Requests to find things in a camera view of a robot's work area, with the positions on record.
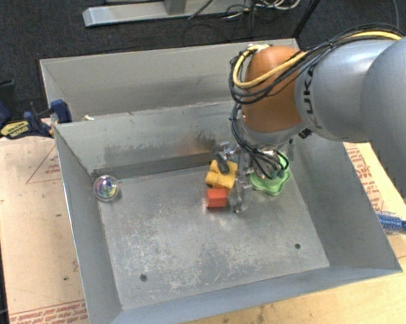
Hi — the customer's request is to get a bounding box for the grey metal bin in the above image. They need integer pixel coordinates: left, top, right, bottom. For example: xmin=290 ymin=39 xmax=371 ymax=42
xmin=39 ymin=15 xmax=406 ymax=324

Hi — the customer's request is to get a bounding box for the yellow toy block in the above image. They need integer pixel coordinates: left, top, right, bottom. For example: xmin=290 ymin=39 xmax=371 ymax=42
xmin=202 ymin=156 xmax=242 ymax=195

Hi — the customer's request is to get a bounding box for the red block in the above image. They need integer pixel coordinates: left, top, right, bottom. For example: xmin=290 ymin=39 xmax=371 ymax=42
xmin=204 ymin=185 xmax=231 ymax=210

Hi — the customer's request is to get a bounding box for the brown cardboard board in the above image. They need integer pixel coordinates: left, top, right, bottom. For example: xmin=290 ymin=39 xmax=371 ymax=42
xmin=0 ymin=72 xmax=406 ymax=324

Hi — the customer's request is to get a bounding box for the green flower-shaped cup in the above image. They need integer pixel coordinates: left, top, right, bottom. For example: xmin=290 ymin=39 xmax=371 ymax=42
xmin=246 ymin=149 xmax=295 ymax=200

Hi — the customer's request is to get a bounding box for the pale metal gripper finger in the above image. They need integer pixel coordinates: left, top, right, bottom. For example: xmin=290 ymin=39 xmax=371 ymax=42
xmin=228 ymin=172 xmax=251 ymax=214
xmin=213 ymin=140 xmax=236 ymax=174

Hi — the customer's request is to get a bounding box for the clear glass ball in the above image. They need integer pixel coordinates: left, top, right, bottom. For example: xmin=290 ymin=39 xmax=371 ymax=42
xmin=91 ymin=173 xmax=123 ymax=204

